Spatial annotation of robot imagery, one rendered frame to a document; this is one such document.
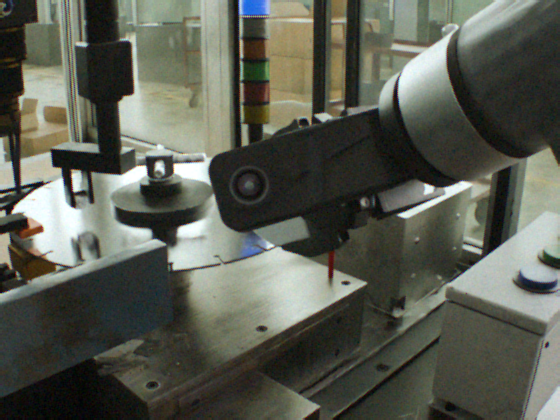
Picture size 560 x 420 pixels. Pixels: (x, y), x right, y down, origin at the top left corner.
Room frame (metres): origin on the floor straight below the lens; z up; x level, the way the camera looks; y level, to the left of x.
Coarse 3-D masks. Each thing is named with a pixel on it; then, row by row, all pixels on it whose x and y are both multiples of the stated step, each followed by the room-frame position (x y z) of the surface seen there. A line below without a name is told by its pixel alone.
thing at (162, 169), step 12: (144, 156) 0.59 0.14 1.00; (156, 156) 0.58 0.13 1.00; (168, 156) 0.58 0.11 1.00; (180, 156) 0.59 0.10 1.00; (192, 156) 0.59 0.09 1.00; (204, 156) 0.60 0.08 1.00; (156, 168) 0.55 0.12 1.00; (168, 168) 0.58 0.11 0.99; (156, 180) 0.58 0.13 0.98; (168, 180) 0.58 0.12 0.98
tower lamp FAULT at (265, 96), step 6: (240, 84) 0.88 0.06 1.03; (246, 84) 0.86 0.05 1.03; (252, 84) 0.86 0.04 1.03; (258, 84) 0.86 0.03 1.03; (264, 84) 0.87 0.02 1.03; (240, 90) 0.88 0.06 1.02; (246, 90) 0.87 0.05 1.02; (252, 90) 0.86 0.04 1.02; (258, 90) 0.86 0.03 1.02; (264, 90) 0.87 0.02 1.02; (240, 96) 0.88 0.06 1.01; (246, 96) 0.86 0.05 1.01; (252, 96) 0.86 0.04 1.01; (258, 96) 0.86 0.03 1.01; (264, 96) 0.87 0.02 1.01; (270, 96) 0.88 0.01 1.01; (246, 102) 0.86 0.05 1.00; (252, 102) 0.86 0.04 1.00; (258, 102) 0.86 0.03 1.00; (264, 102) 0.87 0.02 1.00
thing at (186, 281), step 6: (174, 276) 0.56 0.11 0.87; (180, 276) 0.57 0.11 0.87; (186, 276) 0.57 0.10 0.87; (192, 276) 0.58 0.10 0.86; (174, 282) 0.56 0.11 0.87; (180, 282) 0.57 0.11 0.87; (186, 282) 0.57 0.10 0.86; (192, 282) 0.58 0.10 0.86; (174, 288) 0.56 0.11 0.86; (180, 288) 0.57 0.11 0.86; (186, 288) 0.57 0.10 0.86; (192, 288) 0.58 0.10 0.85; (174, 294) 0.56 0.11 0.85; (180, 294) 0.57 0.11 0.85
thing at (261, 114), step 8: (240, 104) 0.88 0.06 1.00; (248, 104) 0.87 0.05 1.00; (256, 104) 0.87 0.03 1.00; (264, 104) 0.87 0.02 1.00; (240, 112) 0.88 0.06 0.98; (248, 112) 0.86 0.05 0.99; (256, 112) 0.86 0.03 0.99; (264, 112) 0.87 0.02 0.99; (248, 120) 0.86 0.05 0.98; (256, 120) 0.86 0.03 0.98; (264, 120) 0.87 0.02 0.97
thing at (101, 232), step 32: (96, 192) 0.62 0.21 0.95; (64, 224) 0.53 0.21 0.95; (96, 224) 0.53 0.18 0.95; (128, 224) 0.53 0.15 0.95; (160, 224) 0.53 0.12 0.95; (192, 224) 0.53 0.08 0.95; (224, 224) 0.53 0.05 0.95; (64, 256) 0.45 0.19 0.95; (96, 256) 0.46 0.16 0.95; (192, 256) 0.46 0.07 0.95; (224, 256) 0.46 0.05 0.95
